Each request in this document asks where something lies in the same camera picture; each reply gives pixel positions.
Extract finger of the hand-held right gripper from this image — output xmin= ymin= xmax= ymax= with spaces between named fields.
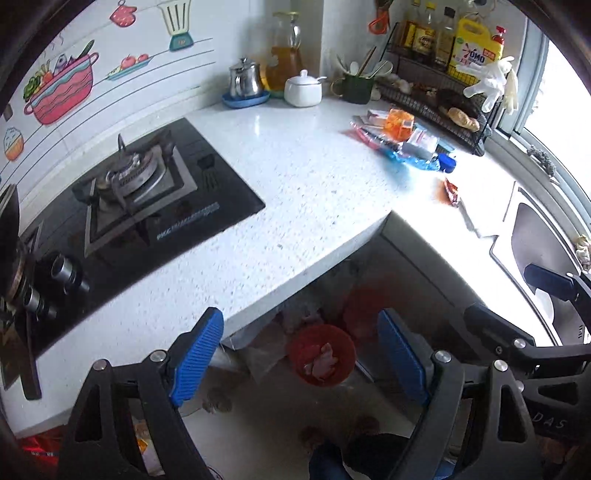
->
xmin=523 ymin=263 xmax=591 ymax=346
xmin=463 ymin=303 xmax=591 ymax=378

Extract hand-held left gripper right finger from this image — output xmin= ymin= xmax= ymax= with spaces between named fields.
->
xmin=376 ymin=308 xmax=546 ymax=480

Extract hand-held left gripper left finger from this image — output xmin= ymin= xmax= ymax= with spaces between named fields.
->
xmin=55 ymin=307 xmax=225 ymax=480

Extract red plastic bin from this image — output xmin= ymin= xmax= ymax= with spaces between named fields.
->
xmin=288 ymin=323 xmax=357 ymax=387

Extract grey white printed packet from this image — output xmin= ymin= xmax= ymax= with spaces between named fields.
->
xmin=402 ymin=129 xmax=439 ymax=158

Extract white bowl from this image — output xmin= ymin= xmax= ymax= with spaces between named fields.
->
xmin=534 ymin=290 xmax=556 ymax=320

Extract beige rag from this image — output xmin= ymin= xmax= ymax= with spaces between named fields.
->
xmin=575 ymin=235 xmax=591 ymax=271

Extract stainless steel sink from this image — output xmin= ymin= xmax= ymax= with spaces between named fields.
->
xmin=490 ymin=185 xmax=591 ymax=347

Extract person's dark trousers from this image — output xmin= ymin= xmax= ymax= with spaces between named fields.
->
xmin=308 ymin=433 xmax=419 ymax=480

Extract dark scrubbing pad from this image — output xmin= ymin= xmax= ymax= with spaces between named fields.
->
xmin=526 ymin=145 xmax=558 ymax=178

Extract black glass gas stove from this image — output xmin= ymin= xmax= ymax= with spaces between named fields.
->
xmin=0 ymin=117 xmax=266 ymax=358

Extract metal stove knob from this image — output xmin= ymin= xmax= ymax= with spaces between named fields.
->
xmin=23 ymin=286 xmax=58 ymax=320
xmin=51 ymin=253 xmax=90 ymax=294

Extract blue plastic wrapper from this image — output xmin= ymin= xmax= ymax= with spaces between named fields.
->
xmin=381 ymin=145 xmax=444 ymax=171

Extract bread roll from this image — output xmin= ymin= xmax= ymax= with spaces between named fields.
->
xmin=448 ymin=107 xmax=481 ymax=132

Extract red plastic bag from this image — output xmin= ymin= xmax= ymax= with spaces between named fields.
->
xmin=18 ymin=434 xmax=65 ymax=467

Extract white rubber gloves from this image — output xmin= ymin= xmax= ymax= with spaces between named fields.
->
xmin=463 ymin=56 xmax=520 ymax=113

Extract orange plastic wrapper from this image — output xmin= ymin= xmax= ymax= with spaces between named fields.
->
xmin=385 ymin=108 xmax=416 ymax=141

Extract dark pan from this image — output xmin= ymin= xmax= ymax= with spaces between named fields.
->
xmin=0 ymin=184 xmax=43 ymax=401

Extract pink packet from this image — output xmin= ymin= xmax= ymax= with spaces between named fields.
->
xmin=344 ymin=122 xmax=389 ymax=148

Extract red cap spray bottle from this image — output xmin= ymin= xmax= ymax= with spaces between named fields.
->
xmin=489 ymin=25 xmax=508 ymax=63

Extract yellow detergent jug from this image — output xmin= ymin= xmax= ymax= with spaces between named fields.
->
xmin=450 ymin=14 xmax=495 ymax=77

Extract blue saucer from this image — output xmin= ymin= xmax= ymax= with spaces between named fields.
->
xmin=222 ymin=90 xmax=271 ymax=109

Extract clear glass bottle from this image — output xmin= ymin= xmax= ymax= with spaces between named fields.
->
xmin=436 ymin=7 xmax=458 ymax=71

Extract dark green utensil cup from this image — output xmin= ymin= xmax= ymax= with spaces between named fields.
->
xmin=330 ymin=73 xmax=374 ymax=104

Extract yellow label sauce bottle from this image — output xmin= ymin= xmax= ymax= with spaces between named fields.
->
xmin=416 ymin=2 xmax=438 ymax=59

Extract stainless steel teapot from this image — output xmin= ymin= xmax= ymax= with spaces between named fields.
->
xmin=229 ymin=58 xmax=264 ymax=100

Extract wooden chopsticks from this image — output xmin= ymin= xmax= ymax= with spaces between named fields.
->
xmin=358 ymin=46 xmax=378 ymax=77

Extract dark sauce bottle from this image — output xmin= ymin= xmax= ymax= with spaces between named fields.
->
xmin=403 ymin=0 xmax=423 ymax=49

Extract white lidded sugar jar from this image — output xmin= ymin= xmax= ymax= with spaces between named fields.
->
xmin=284 ymin=69 xmax=328 ymax=108

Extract glass oil dispenser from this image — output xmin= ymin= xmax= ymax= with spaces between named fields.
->
xmin=265 ymin=11 xmax=305 ymax=93

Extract black wire rack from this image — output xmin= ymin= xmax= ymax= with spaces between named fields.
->
xmin=376 ymin=21 xmax=504 ymax=157

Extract orange handled scissors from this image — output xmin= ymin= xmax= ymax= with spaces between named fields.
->
xmin=368 ymin=8 xmax=392 ymax=36

